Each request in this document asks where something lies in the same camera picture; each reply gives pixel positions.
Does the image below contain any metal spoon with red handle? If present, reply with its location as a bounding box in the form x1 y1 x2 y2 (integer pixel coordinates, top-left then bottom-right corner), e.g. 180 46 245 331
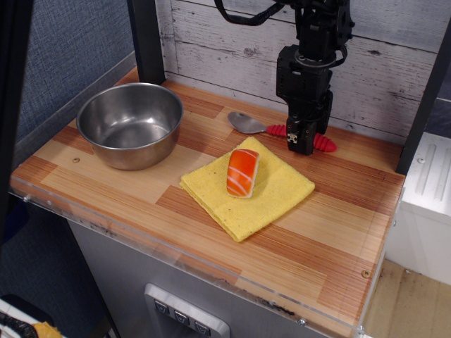
228 112 338 152

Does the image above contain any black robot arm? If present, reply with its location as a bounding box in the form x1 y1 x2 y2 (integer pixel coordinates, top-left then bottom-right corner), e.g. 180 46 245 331
276 1 355 155

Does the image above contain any black vertical post left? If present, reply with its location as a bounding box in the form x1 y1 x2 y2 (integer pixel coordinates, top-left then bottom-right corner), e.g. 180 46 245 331
127 0 166 85

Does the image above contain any stainless steel bowl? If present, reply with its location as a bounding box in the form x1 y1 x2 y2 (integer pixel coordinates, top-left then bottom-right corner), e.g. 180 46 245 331
76 82 184 170

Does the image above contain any salmon nigiri sushi toy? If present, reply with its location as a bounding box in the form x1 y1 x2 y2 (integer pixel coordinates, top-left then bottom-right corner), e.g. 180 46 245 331
226 149 260 199

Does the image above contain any black and yellow cable bundle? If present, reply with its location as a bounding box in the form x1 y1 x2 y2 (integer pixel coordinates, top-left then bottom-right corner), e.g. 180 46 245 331
0 311 63 338

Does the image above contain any yellow folded cloth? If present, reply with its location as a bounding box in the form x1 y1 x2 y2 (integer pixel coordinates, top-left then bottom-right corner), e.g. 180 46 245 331
180 137 315 242

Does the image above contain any black vertical post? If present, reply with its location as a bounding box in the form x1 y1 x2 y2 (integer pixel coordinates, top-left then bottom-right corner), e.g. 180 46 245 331
389 1 450 175
127 0 166 85

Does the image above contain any clear acrylic table guard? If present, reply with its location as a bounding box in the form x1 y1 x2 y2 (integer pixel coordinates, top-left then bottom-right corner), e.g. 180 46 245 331
11 47 404 337

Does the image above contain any black vertical post right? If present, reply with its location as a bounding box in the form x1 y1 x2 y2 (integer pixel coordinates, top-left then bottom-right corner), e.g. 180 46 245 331
389 1 450 175

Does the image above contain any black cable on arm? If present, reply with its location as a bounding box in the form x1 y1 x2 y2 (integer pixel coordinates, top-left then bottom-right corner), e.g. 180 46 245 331
214 0 286 27

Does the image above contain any grey cabinet with button panel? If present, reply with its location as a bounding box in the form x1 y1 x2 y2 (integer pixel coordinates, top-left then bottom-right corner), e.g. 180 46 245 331
69 222 322 337

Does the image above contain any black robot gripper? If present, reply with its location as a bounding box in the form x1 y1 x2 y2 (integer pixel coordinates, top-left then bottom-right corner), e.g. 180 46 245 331
276 45 333 156

